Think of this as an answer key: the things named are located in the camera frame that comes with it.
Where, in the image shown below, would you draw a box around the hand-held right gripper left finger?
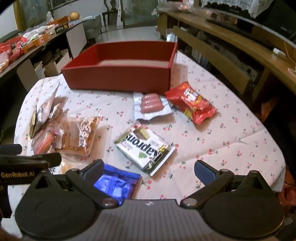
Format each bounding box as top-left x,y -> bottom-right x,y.
29,159 -> 119,207

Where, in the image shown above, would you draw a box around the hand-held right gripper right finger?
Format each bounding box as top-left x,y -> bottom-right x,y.
180,159 -> 272,208

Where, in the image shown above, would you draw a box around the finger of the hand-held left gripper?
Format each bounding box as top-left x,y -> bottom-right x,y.
43,152 -> 62,168
0,144 -> 23,156

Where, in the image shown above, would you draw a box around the pink snack packet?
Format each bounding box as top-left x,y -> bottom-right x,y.
32,128 -> 58,155

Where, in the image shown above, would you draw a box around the blue foil snack packet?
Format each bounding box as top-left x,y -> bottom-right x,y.
93,163 -> 142,206

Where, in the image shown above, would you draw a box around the orange cracker packet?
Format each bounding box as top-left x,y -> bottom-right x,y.
54,115 -> 102,156

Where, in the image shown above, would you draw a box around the clear gold-edged pastry packet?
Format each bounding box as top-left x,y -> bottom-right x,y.
30,96 -> 66,141

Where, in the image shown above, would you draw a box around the red white-backed snack packet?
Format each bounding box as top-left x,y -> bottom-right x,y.
165,82 -> 218,126

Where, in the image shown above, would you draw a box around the red cardboard box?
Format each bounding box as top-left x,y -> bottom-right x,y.
61,42 -> 179,91

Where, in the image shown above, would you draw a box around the cherry print tablecloth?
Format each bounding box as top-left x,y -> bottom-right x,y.
13,50 -> 286,234

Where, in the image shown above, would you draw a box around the orange plastic bag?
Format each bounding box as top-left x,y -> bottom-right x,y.
277,169 -> 296,212

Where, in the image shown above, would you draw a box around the vacuum-packed sausage pack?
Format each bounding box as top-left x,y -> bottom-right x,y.
133,91 -> 173,121

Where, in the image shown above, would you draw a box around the red snack bags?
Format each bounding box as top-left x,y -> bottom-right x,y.
0,37 -> 28,71

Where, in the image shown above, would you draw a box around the orange snack carton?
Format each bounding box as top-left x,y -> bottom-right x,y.
21,32 -> 52,54
54,16 -> 70,30

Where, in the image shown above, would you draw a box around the dark side table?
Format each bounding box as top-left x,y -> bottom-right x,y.
0,16 -> 102,78

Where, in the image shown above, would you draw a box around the white plastic bag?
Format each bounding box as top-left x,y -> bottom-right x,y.
165,32 -> 179,43

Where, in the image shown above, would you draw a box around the grey armchair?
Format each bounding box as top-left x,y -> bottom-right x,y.
82,14 -> 102,33

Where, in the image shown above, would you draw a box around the wooden chair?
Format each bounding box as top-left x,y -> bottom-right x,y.
102,0 -> 121,26

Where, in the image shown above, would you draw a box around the black television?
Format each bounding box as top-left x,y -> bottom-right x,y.
206,0 -> 296,50

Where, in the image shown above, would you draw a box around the white lace cloth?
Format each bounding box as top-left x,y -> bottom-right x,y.
200,0 -> 267,19

